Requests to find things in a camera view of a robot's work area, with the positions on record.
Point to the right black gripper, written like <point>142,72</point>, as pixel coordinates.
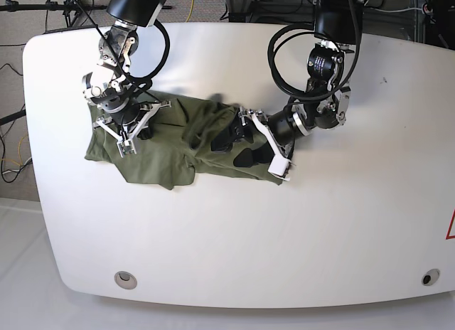
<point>126,116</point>

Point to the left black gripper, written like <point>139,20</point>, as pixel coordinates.
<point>286,127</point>

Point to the olive green T-shirt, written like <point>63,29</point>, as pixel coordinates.
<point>180,147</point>

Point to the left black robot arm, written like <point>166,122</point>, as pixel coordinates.
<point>338,26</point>

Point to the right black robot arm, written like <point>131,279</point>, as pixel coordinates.
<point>110,86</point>

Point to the black tripod stand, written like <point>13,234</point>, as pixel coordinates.
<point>19,16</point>

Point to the left table grommet hole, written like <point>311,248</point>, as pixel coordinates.
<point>125,280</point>

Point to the table grommet hole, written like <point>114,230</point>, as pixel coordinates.
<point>431,277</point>
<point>125,280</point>

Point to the right table grommet hole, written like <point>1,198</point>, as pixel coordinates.
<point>431,277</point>

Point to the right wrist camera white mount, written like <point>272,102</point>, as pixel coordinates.
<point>128,138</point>

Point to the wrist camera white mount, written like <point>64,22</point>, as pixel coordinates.
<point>280,164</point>
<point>128,138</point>

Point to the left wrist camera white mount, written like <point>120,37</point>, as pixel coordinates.
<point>280,164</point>

